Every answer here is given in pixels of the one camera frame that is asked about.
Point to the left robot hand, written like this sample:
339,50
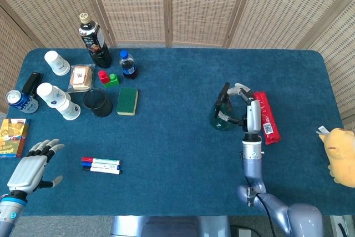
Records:
27,170

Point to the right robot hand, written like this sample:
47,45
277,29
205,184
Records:
253,117

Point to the green spray bottle black nozzle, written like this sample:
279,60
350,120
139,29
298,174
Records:
230,126

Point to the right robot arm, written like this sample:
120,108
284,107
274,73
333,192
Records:
252,162

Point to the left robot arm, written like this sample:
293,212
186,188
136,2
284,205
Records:
9,214

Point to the small cola bottle blue cap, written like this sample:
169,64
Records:
128,67

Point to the large dark tea bottle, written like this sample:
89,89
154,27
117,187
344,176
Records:
97,48

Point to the red snack package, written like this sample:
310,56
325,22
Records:
270,120

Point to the yellow printed box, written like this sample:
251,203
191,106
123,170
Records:
12,137

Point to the blue drink can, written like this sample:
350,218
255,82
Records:
23,103

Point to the white printed paper cup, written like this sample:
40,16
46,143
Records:
50,94
69,110

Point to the red whiteboard marker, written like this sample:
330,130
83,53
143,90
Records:
102,161

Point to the blue whiteboard marker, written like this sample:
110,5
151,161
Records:
104,165

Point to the black whiteboard marker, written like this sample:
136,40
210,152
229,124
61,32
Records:
105,170

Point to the blue tablecloth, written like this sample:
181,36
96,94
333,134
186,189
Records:
177,137

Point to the black stapler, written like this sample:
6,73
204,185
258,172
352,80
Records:
32,83

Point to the yellow plush toy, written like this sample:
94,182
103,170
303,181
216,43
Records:
341,151

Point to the black mesh pen holder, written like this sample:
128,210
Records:
101,108

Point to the wrapped sandwich bread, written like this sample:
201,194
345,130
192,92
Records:
80,77

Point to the white paper cup blue logo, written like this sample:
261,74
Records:
56,63

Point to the grey floor box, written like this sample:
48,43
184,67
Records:
244,232

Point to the red toy block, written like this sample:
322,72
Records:
103,76

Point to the green yellow sponge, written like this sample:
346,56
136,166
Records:
127,101

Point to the green toy block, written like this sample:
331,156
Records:
112,81

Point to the wicker folding screen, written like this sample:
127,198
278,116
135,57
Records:
199,6

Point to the white table leg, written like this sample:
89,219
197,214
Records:
339,226

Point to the grey robot torso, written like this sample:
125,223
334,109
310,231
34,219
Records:
166,227

